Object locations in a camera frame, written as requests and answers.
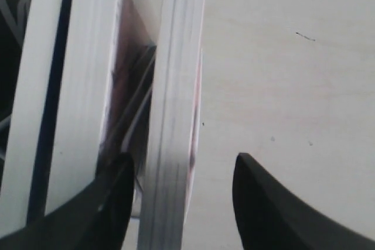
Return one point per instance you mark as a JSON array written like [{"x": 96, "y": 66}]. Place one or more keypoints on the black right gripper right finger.
[{"x": 269, "y": 216}]

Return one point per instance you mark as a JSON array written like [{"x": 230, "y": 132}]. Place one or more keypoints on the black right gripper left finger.
[{"x": 96, "y": 218}]

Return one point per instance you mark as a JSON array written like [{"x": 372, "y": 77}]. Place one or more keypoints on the red teal spine book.
[{"x": 173, "y": 125}]

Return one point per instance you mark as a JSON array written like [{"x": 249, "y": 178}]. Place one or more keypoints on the grey white spine book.
[{"x": 84, "y": 97}]

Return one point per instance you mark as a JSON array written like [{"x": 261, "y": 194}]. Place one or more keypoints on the white wire book rack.
[{"x": 131, "y": 80}]

